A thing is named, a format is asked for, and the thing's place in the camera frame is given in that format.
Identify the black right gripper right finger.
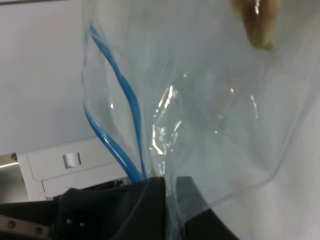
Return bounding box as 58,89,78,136
176,176,238,240

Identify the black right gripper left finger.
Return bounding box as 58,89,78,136
0,177,166,240

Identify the clear blue-zip file bag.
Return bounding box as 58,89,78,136
81,0,320,240

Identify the white cabinet furniture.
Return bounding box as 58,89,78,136
0,138,127,204

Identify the purple eggplant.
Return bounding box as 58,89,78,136
230,0,283,51

